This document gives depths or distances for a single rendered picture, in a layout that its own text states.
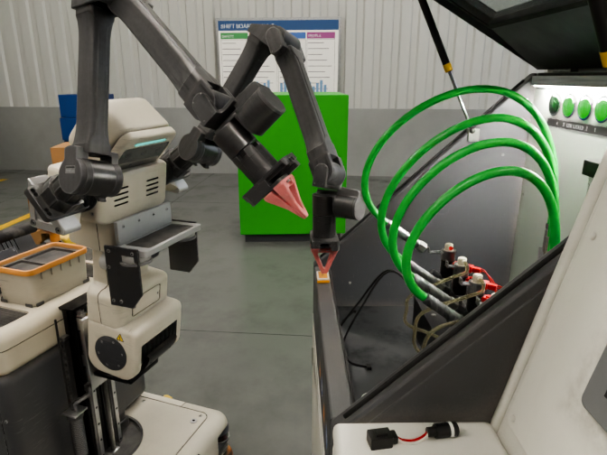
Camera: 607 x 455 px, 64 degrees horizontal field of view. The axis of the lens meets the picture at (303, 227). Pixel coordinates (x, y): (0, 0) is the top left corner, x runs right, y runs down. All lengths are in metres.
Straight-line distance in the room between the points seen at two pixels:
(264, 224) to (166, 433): 2.82
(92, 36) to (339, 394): 0.85
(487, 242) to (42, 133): 8.06
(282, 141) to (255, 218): 0.72
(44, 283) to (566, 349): 1.35
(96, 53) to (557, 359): 0.99
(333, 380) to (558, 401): 0.37
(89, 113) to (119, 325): 0.57
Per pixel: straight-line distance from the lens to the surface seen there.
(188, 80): 0.90
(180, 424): 1.89
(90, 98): 1.12
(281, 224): 4.39
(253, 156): 0.82
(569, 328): 0.65
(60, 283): 1.64
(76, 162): 1.08
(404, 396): 0.73
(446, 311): 0.79
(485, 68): 7.69
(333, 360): 0.92
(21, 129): 9.08
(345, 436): 0.71
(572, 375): 0.64
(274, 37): 1.32
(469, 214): 1.36
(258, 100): 0.80
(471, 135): 1.31
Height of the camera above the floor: 1.44
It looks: 17 degrees down
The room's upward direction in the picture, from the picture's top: straight up
